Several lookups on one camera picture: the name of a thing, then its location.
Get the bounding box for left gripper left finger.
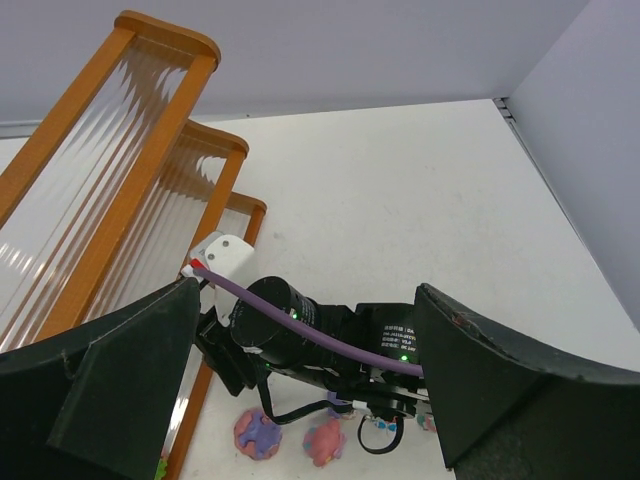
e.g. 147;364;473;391
1;278;200;479

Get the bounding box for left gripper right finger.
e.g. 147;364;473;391
413;284;639;479

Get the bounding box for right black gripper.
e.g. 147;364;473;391
194;307;270;397

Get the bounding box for purple creature pink donut toy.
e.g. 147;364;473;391
233;409;282;461

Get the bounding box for pink bear green clover toy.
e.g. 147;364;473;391
154;445;170;480

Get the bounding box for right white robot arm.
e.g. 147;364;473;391
195;276;432;424

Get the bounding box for orange tiered display shelf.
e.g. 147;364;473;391
1;10;266;479

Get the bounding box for pink toy blue glasses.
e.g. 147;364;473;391
416;413;437;433

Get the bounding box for pink blob toy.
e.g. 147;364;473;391
302;418;346;468

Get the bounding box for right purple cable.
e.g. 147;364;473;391
192;266;424;377

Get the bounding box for aluminium frame rail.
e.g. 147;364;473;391
492;97;526;148

